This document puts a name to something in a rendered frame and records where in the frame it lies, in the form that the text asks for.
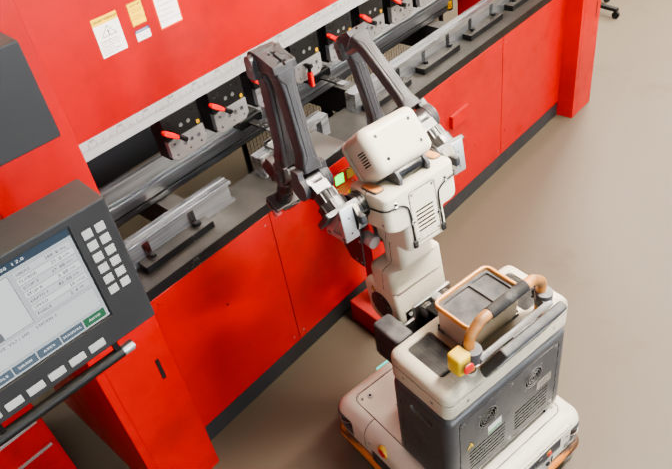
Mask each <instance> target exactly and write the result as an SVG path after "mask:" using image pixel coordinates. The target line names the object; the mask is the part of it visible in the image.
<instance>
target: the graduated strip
mask: <svg viewBox="0 0 672 469"><path fill-rule="evenodd" d="M352 1H354V0H339V1H337V2H335V3H334V4H332V5H330V6H328V7H326V8H325V9H323V10H321V11H319V12H317V13H316V14H314V15H312V16H310V17H308V18H307V19H305V20H303V21H301V22H300V23H298V24H296V25H294V26H292V27H291V28H289V29H287V30H285V31H283V32H282V33H280V34H278V35H276V36H274V37H273V38H271V39H269V40H267V41H265V42H264V43H262V44H260V45H258V46H256V47H255V48H257V47H259V46H262V45H264V44H266V43H268V42H271V41H273V42H275V43H277V42H279V43H280V42H282V41H284V40H285V39H287V38H289V37H291V36H292V35H294V34H296V33H298V32H300V31H301V30H303V29H305V28H307V27H308V26H310V25H312V24H314V23H315V22H317V21H319V20H321V19H322V18H324V17H326V16H328V15H329V14H331V13H333V12H335V11H336V10H338V9H340V8H342V7H344V6H345V5H347V4H349V3H351V2H352ZM255 48H253V49H255ZM245 56H247V52H246V53H244V54H242V55H240V56H239V57H237V58H235V59H233V60H231V61H230V62H228V63H226V64H224V65H222V66H221V67H219V68H217V69H215V70H213V71H212V72H210V73H208V74H206V75H204V76H203V77H201V78H199V79H197V80H195V81H194V82H192V83H190V84H188V85H187V86H185V87H183V88H181V89H179V90H178V91H176V92H174V93H172V94H170V95H169V96H167V97H165V98H163V99H161V100H160V101H158V102H156V103H154V104H152V105H151V106H149V107H147V108H145V109H143V110H142V111H140V112H138V113H136V114H135V115H133V116H131V117H129V118H127V119H126V120H124V121H122V122H120V123H118V124H117V125H115V126H113V127H111V128H109V129H108V130H106V131H104V132H102V133H100V134H99V135H97V136H95V137H93V138H91V139H90V140H88V141H86V142H84V143H83V144H81V145H79V148H80V150H81V152H82V154H85V153H86V152H88V151H90V150H92V149H93V148H95V147H97V146H99V145H101V144H102V143H104V142H106V141H108V140H109V139H111V138H113V137H115V136H116V135H118V134H120V133H122V132H123V131H125V130H127V129H129V128H130V127H132V126H134V125H136V124H138V123H139V122H141V121H143V120H145V119H146V118H148V117H150V116H152V115H153V114H155V113H157V112H159V111H160V110H162V109H164V108H166V107H167V106H169V105H171V104H173V103H174V102H176V101H178V100H180V99H182V98H183V97H185V96H187V95H189V94H190V93H192V92H194V91H196V90H197V89H199V88H201V87H203V86H204V85H206V84H208V83H210V82H211V81H213V80H215V79H217V78H219V77H220V76H222V75H224V74H226V73H227V72H229V71H231V70H233V69H234V68H236V67H238V66H240V65H241V64H243V63H244V57H245Z"/></svg>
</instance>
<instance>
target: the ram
mask: <svg viewBox="0 0 672 469"><path fill-rule="evenodd" d="M133 1H136V0H14V2H15V4H16V7H17V9H18V11H19V13H20V16H21V18H22V20H23V22H24V25H25V27H26V29H27V31H28V33H29V36H30V38H31V40H32V42H33V45H34V47H35V49H36V51H37V54H38V56H39V58H40V60H41V63H42V65H43V67H44V69H45V72H46V74H47V76H48V78H49V80H50V83H51V85H52V87H53V89H54V92H55V94H56V96H57V98H58V101H59V103H60V105H61V107H62V110H63V112H64V114H65V116H66V118H67V121H68V123H69V125H70V127H71V130H72V132H73V134H74V136H75V139H76V141H77V143H78V145H81V144H83V143H84V142H86V141H88V140H90V139H91V138H93V137H95V136H97V135H99V134H100V133H102V132H104V131H106V130H108V129H109V128H111V127H113V126H115V125H117V124H118V123H120V122H122V121H124V120H126V119H127V118H129V117H131V116H133V115H135V114H136V113H138V112H140V111H142V110H143V109H145V108H147V107H149V106H151V105H152V104H154V103H156V102H158V101H160V100H161V99H163V98H165V97H167V96H169V95H170V94H172V93H174V92H176V91H178V90H179V89H181V88H183V87H185V86H187V85H188V84H190V83H192V82H194V81H195V80H197V79H199V78H201V77H203V76H204V75H206V74H208V73H210V72H212V71H213V70H215V69H217V68H219V67H221V66H222V65H224V64H226V63H228V62H230V61H231V60H233V59H235V58H237V57H239V56H240V55H242V54H244V53H246V52H248V51H249V50H251V49H253V48H255V47H256V46H258V45H260V44H262V43H264V42H265V41H267V40H269V39H271V38H273V37H274V36H276V35H278V34H280V33H282V32H283V31H285V30H287V29H289V28H291V27H292V26H294V25H296V24H298V23H300V22H301V21H303V20H305V19H307V18H308V17H310V16H312V15H314V14H316V13H317V12H319V11H321V10H323V9H325V8H326V7H328V6H330V5H332V4H334V3H335V2H337V1H339V0H178V3H179V7H180V10H181V14H182V17H183V20H182V21H179V22H177V23H175V24H173V25H171V26H169V27H167V28H165V29H163V30H161V27H160V24H159V20H158V17H157V14H156V11H155V8H154V4H153V1H152V0H141V3H142V7H143V10H144V13H145V16H146V19H147V21H145V22H143V23H141V24H139V25H137V26H135V27H133V24H132V22H131V19H130V16H129V13H128V10H127V7H126V5H127V4H129V3H131V2H133ZM365 1H367V0H354V1H352V2H351V3H349V4H347V5H345V6H344V7H342V8H340V9H338V10H336V11H335V12H333V13H331V14H329V15H328V16H326V17H324V18H322V19H321V20H319V21H317V22H315V23H314V24H312V25H310V26H308V27H307V28H305V29H303V30H301V31H300V32H298V33H296V34H294V35H292V36H291V37H289V38H287V39H285V40H284V41H282V42H280V43H281V44H282V45H283V48H286V47H287V46H289V45H291V44H293V43H294V42H296V41H298V40H299V39H301V38H303V37H305V36H306V35H308V34H310V33H312V32H313V31H315V30H317V29H319V28H320V27H322V26H324V25H325V24H327V23H329V22H331V21H332V20H334V19H336V18H338V17H339V16H341V15H343V14H345V13H346V12H348V11H350V10H351V9H353V8H355V7H357V6H358V5H360V4H362V3H364V2H365ZM114 10H115V11H116V14H117V17H118V20H119V22H120V25H121V28H122V31H123V34H124V37H125V39H126V42H127V45H128V48H126V49H124V50H122V51H120V52H118V53H116V54H113V55H111V56H109V57H107V58H105V59H104V57H103V55H102V52H101V50H100V47H99V44H98V42H97V39H96V36H95V34H94V31H93V29H92V26H91V23H90V21H91V20H94V19H96V18H98V17H100V16H102V15H105V14H107V13H109V12H111V11H114ZM147 25H149V28H150V31H151V34H152V36H150V37H148V38H146V39H144V40H142V41H140V42H138V39H137V36H136V33H135V31H137V30H139V29H141V28H143V27H145V26H147ZM244 71H246V69H245V64H244V63H243V64H241V65H240V66H238V67H236V68H234V69H233V70H231V71H229V72H227V73H226V74H224V75H222V76H220V77H219V78H217V79H215V80H213V81H211V82H210V83H208V84H206V85H204V86H203V87H201V88H199V89H197V90H196V91H194V92H192V93H190V94H189V95H187V96H185V97H183V98H182V99H180V100H178V101H176V102H174V103H173V104H171V105H169V106H167V107H166V108H164V109H162V110H160V111H159V112H157V113H155V114H153V115H152V116H150V117H148V118H146V119H145V120H143V121H141V122H139V123H138V124H136V125H134V126H132V127H130V128H129V129H127V130H125V131H123V132H122V133H120V134H118V135H116V136H115V137H113V138H111V139H109V140H108V141H106V142H104V143H102V144H101V145H99V146H97V147H95V148H93V149H92V150H90V151H88V152H86V153H85V154H83V157H84V159H85V161H86V162H88V161H90V160H92V159H93V158H95V157H97V156H98V155H100V154H102V153H104V152H105V151H107V150H109V149H111V148H112V147H114V146H116V145H118V144H119V143H121V142H123V141H124V140H126V139H128V138H130V137H131V136H133V135H135V134H137V133H138V132H140V131H142V130H144V129H145V128H147V127H149V126H150V125H152V124H154V123H156V122H157V121H159V120H161V119H163V118H164V117H166V116H168V115H170V114H171V113H173V112H175V111H176V110H178V109H180V108H182V107H183V106H185V105H187V104H189V103H190V102H192V101H194V100H196V99H197V98H199V97H201V96H202V95H204V94H206V93H208V92H209V91H211V90H213V89H215V88H216V87H218V86H220V85H222V84H223V83H225V82H227V81H228V80H230V79H232V78H234V77H235V76H237V75H239V74H241V73H242V72H244Z"/></svg>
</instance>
